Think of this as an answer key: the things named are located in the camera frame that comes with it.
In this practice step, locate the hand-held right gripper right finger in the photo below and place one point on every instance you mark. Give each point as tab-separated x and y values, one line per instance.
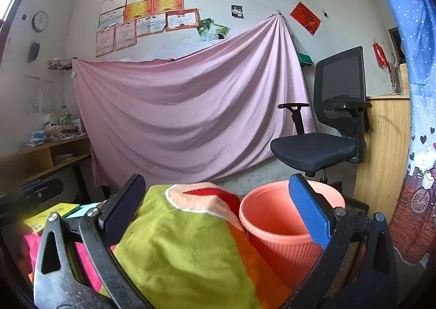
308	213

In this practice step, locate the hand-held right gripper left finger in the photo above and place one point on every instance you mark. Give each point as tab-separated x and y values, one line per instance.
122	206

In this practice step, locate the pink plastic bin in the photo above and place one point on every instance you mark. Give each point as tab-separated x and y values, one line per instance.
272	244

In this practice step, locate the yellow book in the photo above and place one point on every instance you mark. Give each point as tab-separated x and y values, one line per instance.
54	213

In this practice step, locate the wooden shelf desk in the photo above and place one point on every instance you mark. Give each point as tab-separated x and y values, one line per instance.
34	159

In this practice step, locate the thin paper stack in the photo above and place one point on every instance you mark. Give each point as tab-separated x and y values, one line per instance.
63	158

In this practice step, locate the pile of loose papers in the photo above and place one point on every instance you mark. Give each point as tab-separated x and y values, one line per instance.
54	133

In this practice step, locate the black office chair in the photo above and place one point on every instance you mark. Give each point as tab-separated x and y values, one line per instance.
316	148

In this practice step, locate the colourful patchwork tablecloth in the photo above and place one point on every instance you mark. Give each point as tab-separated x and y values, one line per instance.
177	244

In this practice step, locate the green floral bag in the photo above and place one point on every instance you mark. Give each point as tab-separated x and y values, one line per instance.
64	118

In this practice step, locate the wooden cabinet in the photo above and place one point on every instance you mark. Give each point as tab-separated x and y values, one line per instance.
381	145

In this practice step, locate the pink hanging sheet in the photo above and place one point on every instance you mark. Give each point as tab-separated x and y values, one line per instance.
187	108

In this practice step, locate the black cap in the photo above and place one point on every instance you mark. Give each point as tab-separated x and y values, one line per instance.
33	52

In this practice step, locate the blue dotted curtain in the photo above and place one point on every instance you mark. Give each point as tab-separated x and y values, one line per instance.
419	73

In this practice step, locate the red paper decoration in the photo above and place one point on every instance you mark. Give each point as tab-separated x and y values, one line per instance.
305	17

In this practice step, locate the green photo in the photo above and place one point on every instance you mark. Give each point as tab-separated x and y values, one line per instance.
205	27
218	33

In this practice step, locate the small dark photo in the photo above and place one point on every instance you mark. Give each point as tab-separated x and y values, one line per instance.
237	11

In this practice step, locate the wall clock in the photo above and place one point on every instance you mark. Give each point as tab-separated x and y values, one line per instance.
40	21

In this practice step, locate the group of wall certificates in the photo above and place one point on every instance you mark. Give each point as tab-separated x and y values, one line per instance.
153	5

